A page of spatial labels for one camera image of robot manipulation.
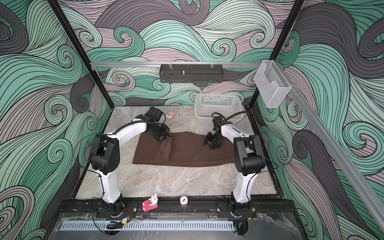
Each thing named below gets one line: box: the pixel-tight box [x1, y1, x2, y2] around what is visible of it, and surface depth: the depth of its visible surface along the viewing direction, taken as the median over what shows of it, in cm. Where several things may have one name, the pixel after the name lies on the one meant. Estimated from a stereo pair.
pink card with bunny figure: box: [142, 193, 159, 213], surface depth 73 cm
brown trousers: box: [132, 132, 235, 167], surface depth 90 cm
